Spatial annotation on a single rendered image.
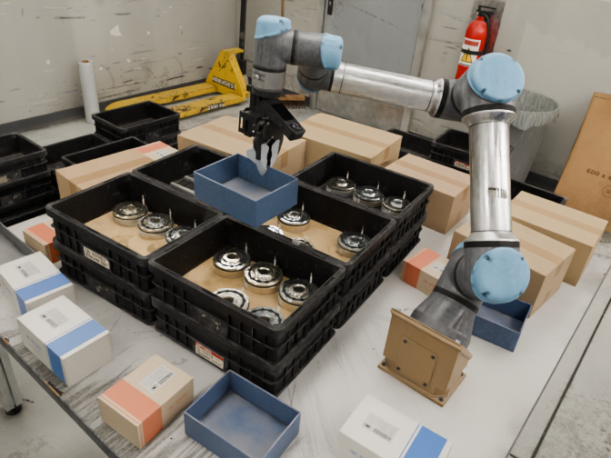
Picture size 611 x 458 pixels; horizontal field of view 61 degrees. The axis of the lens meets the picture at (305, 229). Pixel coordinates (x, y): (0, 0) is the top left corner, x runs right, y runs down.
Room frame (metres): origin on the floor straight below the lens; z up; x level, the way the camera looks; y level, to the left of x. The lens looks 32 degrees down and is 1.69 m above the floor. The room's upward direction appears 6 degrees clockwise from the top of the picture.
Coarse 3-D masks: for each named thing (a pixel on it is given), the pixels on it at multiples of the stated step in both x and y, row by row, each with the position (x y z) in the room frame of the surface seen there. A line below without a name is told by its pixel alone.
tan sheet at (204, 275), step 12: (204, 264) 1.14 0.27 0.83; (192, 276) 1.09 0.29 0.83; (204, 276) 1.09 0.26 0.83; (216, 276) 1.10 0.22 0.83; (216, 288) 1.05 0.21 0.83; (240, 288) 1.06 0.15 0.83; (252, 300) 1.01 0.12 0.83; (264, 300) 1.02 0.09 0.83; (276, 300) 1.02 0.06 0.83; (288, 312) 0.98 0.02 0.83
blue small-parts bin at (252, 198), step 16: (224, 160) 1.17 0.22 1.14; (240, 160) 1.21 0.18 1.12; (208, 176) 1.13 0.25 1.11; (224, 176) 1.17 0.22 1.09; (240, 176) 1.21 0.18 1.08; (256, 176) 1.17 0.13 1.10; (272, 176) 1.14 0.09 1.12; (288, 176) 1.11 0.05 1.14; (208, 192) 1.06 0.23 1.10; (224, 192) 1.03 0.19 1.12; (240, 192) 1.13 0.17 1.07; (256, 192) 1.14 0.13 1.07; (272, 192) 1.03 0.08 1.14; (288, 192) 1.07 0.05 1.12; (224, 208) 1.04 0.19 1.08; (240, 208) 1.01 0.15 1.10; (256, 208) 0.98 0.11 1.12; (272, 208) 1.03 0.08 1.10; (288, 208) 1.08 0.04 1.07; (256, 224) 0.98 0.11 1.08
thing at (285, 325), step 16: (208, 224) 1.19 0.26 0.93; (240, 224) 1.22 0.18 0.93; (160, 256) 1.03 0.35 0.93; (320, 256) 1.09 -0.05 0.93; (160, 272) 0.97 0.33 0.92; (336, 272) 1.03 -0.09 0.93; (192, 288) 0.92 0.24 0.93; (320, 288) 0.96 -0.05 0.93; (224, 304) 0.88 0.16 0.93; (304, 304) 0.90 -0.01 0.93; (240, 320) 0.85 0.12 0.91; (256, 320) 0.83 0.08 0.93; (288, 320) 0.84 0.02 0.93; (272, 336) 0.81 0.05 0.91
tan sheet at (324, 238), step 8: (264, 224) 1.38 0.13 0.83; (272, 224) 1.38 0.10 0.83; (312, 224) 1.41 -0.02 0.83; (320, 224) 1.41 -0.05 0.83; (288, 232) 1.35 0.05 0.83; (304, 232) 1.36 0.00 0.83; (312, 232) 1.36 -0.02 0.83; (320, 232) 1.37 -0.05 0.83; (328, 232) 1.37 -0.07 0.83; (336, 232) 1.38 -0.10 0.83; (312, 240) 1.32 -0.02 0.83; (320, 240) 1.32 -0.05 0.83; (328, 240) 1.33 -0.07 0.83; (336, 240) 1.33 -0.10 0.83; (320, 248) 1.28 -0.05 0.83; (328, 248) 1.28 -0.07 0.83; (336, 256) 1.24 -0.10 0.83; (344, 256) 1.25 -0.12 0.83
